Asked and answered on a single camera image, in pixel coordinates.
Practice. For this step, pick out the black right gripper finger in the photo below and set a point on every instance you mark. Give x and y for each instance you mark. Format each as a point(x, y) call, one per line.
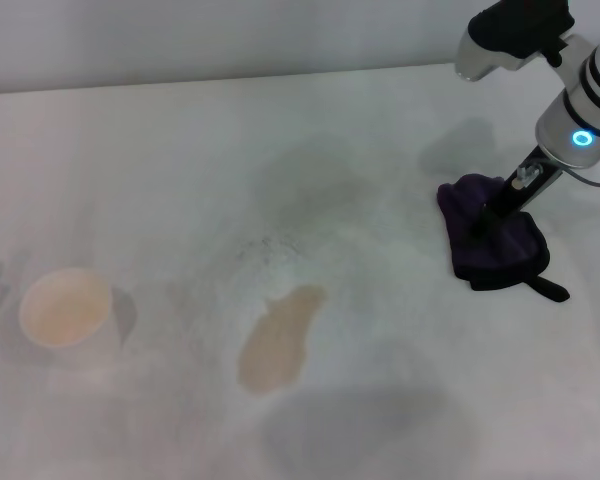
point(482, 222)

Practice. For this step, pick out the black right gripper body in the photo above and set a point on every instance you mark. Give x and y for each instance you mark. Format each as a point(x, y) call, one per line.
point(510, 202)

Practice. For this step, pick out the purple rag with black trim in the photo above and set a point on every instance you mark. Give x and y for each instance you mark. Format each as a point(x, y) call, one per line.
point(460, 220)

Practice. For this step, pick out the white paper cup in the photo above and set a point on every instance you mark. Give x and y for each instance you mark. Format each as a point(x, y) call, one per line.
point(65, 307)

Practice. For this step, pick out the brown water stain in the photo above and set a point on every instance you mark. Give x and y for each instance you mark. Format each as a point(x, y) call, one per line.
point(277, 342)

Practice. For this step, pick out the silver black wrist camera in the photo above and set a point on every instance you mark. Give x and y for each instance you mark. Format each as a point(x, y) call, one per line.
point(510, 30)

